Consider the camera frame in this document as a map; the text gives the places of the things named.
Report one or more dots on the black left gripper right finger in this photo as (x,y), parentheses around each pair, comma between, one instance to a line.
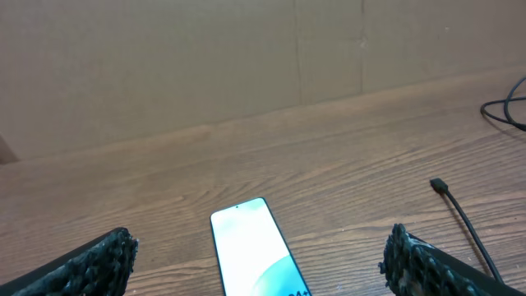
(412,266)

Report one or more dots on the Galaxy S24+ smartphone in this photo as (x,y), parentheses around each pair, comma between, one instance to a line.
(252,254)

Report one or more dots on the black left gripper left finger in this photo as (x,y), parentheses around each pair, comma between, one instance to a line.
(101,267)

